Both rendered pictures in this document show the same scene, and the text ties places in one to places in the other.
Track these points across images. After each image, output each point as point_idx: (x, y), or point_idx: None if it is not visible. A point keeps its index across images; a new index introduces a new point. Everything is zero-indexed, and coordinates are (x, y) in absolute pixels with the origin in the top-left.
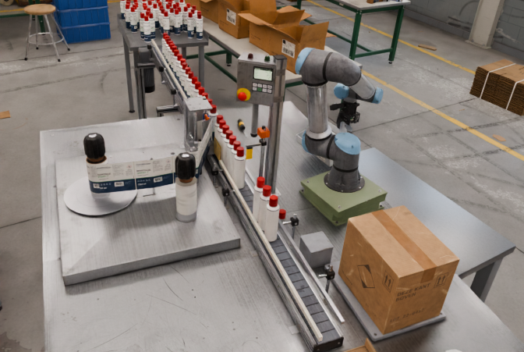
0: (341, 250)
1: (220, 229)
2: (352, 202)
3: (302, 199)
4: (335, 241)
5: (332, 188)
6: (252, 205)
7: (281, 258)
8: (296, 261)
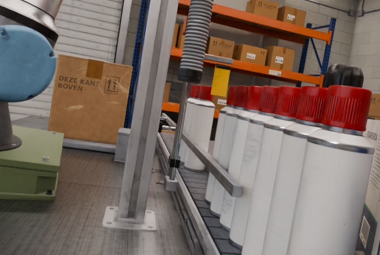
0: (87, 155)
1: None
2: (21, 128)
3: (64, 192)
4: (83, 159)
5: (18, 139)
6: (198, 178)
7: None
8: (164, 147)
